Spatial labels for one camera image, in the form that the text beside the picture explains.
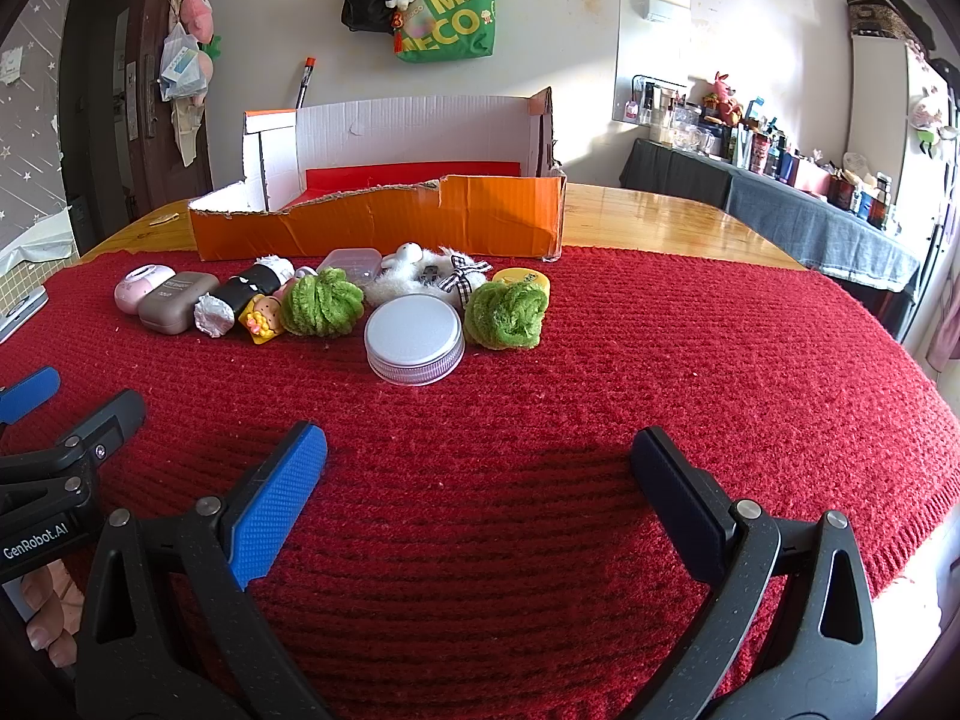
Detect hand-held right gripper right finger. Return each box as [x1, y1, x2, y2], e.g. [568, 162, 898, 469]
[630, 426, 878, 720]

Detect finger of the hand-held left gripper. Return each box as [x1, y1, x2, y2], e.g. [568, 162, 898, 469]
[0, 388, 147, 511]
[0, 366, 61, 425]

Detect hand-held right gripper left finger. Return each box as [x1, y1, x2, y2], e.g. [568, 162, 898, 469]
[75, 420, 335, 720]

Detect pink round device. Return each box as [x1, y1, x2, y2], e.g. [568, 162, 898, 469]
[114, 264, 177, 314]

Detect grey-brown oval case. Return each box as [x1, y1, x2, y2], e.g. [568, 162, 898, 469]
[137, 270, 221, 336]

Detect black tube with white ends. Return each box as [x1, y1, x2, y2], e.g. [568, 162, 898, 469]
[193, 255, 295, 338]

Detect green fuzzy ball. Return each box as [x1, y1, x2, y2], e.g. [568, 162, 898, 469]
[280, 268, 367, 338]
[463, 281, 548, 351]

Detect white round lidded jar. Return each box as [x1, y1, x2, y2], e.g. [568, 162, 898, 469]
[364, 292, 466, 387]

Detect yellow round tin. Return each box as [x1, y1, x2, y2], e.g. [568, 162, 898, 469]
[491, 267, 552, 305]

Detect white plush with checkered bow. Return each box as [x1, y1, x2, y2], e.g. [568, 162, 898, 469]
[364, 241, 494, 308]

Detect orange cardboard box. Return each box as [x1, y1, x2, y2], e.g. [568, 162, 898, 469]
[187, 86, 569, 263]

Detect person's left hand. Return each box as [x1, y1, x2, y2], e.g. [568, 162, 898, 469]
[19, 559, 87, 668]

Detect silver metal object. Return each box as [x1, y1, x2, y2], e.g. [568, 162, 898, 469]
[0, 291, 50, 346]

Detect white cloth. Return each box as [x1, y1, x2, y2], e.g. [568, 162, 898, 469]
[0, 208, 77, 278]

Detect yellow toy figure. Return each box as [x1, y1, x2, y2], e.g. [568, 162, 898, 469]
[238, 295, 286, 346]

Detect red knit blanket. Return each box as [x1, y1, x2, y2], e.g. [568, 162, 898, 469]
[0, 244, 960, 720]

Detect clear plastic small box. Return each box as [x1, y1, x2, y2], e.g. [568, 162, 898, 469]
[316, 247, 381, 287]

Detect dark wooden door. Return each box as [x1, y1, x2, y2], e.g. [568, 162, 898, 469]
[60, 0, 226, 218]

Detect hanging plastic bag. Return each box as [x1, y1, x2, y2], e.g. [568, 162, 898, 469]
[157, 22, 207, 102]

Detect cluttered side table with bottles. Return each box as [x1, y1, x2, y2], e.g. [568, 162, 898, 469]
[626, 75, 901, 230]

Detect red plush toy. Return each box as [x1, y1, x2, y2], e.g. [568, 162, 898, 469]
[703, 71, 745, 127]

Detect pink plush toy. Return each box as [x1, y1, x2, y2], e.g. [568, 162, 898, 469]
[178, 0, 224, 61]

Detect white fridge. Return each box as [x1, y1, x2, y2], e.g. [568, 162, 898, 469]
[847, 34, 960, 361]

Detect plush fridge magnets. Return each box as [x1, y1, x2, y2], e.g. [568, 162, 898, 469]
[909, 84, 959, 160]

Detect green tote bag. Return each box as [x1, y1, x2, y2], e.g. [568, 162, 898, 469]
[394, 0, 500, 65]

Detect dark patterned box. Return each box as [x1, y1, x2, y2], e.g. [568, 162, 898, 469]
[847, 0, 932, 46]

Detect wall mirror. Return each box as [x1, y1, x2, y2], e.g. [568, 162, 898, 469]
[611, 0, 691, 125]

